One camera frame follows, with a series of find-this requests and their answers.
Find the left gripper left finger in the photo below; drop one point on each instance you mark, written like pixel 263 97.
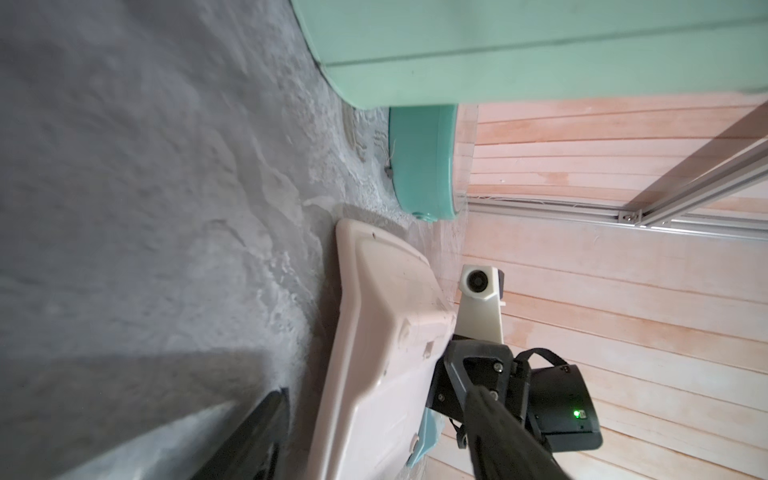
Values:
pixel 255 449

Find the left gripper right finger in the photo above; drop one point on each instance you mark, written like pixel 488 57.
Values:
pixel 499 446

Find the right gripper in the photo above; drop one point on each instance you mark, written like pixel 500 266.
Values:
pixel 545 393

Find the pink calculator back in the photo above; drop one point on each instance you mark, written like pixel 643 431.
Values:
pixel 394 325

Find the teal calculator face down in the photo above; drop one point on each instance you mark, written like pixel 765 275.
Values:
pixel 428 435

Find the green pen cup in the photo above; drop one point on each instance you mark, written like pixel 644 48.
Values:
pixel 413 53

